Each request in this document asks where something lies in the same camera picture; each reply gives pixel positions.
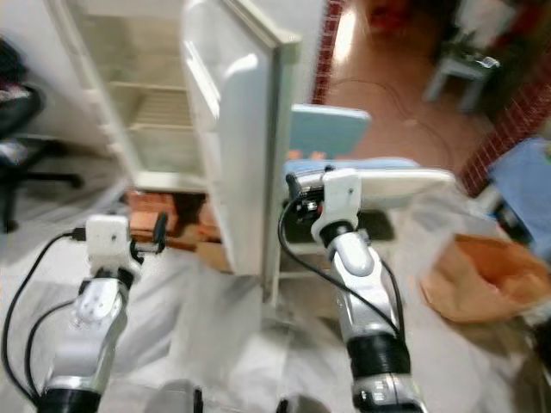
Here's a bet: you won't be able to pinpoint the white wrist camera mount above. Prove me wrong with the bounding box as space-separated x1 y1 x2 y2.
313 168 362 248
86 215 135 276

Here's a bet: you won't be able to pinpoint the short black arm cable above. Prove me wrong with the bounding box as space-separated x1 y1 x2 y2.
24 299 78 401
383 258 407 328

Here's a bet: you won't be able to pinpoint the fridge wire shelf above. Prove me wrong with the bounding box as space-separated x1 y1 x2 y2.
108 82 195 130

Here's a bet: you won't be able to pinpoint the short black left arm cable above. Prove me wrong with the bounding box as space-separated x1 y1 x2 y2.
24 299 78 401

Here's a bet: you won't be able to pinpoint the red bricks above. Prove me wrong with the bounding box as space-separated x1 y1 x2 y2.
125 189 229 272

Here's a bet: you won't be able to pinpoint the grey right robot leg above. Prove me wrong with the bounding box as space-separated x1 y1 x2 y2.
275 396 319 413

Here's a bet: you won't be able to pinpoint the grey stool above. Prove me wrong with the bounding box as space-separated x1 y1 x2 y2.
426 47 502 113

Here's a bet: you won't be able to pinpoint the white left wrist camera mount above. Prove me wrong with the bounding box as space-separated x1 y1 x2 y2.
86 215 135 276

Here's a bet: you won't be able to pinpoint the short black right arm cable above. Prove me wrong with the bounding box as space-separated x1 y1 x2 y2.
383 258 407 328

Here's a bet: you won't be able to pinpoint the black office chair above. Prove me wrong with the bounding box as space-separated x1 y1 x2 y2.
0 39 83 233

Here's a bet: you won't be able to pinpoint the white fridge cabinet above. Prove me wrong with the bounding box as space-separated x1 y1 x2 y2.
47 0 199 194

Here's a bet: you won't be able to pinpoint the blue fabric item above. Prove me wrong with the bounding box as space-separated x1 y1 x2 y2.
486 138 551 259

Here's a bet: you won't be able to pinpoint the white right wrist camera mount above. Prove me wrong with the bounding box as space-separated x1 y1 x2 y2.
313 168 362 248

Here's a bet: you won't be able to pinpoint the grey robot leg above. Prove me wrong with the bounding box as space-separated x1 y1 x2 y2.
142 380 206 413
275 396 319 413

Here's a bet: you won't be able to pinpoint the long black left arm cable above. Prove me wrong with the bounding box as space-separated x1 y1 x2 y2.
2 231 89 405

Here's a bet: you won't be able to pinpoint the light blue plastic chair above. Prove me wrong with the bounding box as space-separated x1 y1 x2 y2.
282 103 418 182

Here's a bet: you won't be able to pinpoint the brown paper bag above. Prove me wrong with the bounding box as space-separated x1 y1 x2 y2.
420 234 551 326

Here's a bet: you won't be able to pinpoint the white fridge door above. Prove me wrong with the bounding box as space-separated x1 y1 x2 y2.
181 0 302 302

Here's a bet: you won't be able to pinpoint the grey left robot leg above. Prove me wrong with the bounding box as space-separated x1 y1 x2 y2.
142 380 206 413

